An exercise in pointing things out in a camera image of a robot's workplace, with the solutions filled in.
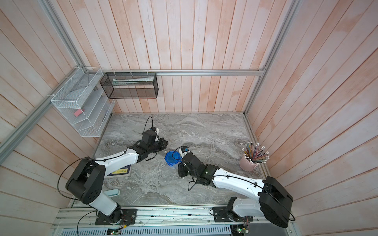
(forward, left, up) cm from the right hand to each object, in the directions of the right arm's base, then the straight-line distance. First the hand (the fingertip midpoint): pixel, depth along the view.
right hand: (178, 164), depth 81 cm
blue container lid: (+5, +4, -2) cm, 6 cm away
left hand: (+14, +7, 0) cm, 15 cm away
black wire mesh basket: (+52, +36, +17) cm, 66 cm away
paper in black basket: (+42, +40, +25) cm, 63 cm away
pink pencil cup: (+2, -39, -3) cm, 39 cm away
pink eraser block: (+22, +58, +19) cm, 64 cm away
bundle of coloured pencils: (+8, -46, -1) cm, 46 cm away
